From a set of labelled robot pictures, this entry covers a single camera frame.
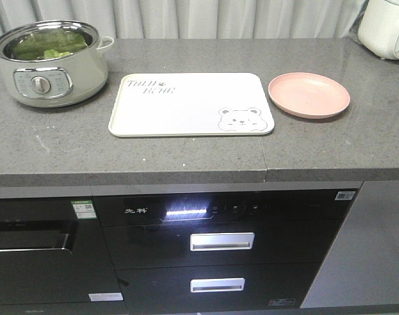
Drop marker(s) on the cream bear print tray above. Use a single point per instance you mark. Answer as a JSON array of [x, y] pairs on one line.
[[190, 104]]

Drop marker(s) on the black drawer disinfection cabinet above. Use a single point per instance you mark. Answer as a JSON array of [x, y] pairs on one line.
[[220, 251]]

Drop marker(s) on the pink round plate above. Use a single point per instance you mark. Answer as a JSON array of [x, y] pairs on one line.
[[308, 95]]

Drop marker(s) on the white pleated curtain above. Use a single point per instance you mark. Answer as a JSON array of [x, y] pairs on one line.
[[195, 19]]

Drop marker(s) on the green lettuce leaf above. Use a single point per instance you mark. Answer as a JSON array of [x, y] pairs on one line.
[[48, 44]]

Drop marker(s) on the pale green electric cooking pot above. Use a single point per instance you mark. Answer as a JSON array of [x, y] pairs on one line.
[[55, 82]]

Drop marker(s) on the black built-in dishwasher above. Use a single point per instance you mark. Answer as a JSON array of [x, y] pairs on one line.
[[54, 259]]

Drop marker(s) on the grey cabinet door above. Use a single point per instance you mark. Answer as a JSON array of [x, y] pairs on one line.
[[362, 266]]

